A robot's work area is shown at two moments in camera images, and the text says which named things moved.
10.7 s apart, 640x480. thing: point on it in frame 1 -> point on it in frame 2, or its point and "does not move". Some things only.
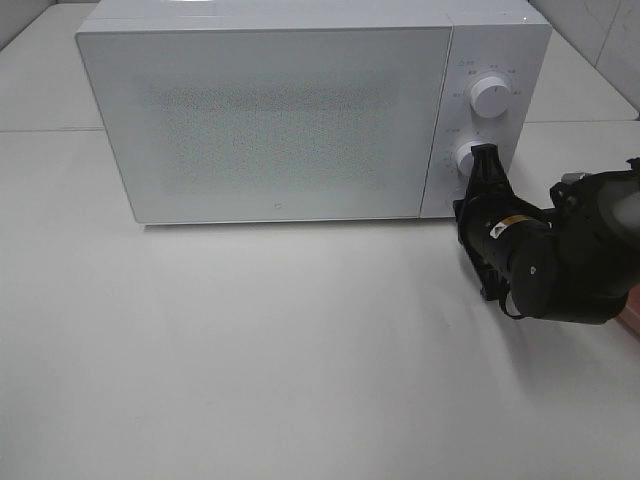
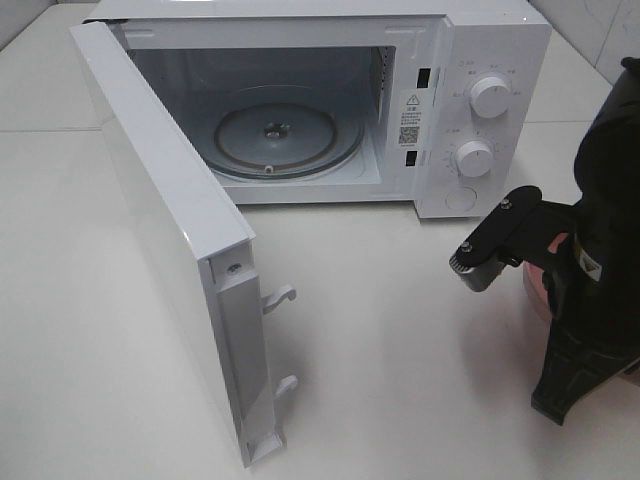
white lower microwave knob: (464, 157) does not move
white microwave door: (270, 124) -> (197, 246)
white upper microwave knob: (490, 97) does not move
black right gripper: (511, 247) -> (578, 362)
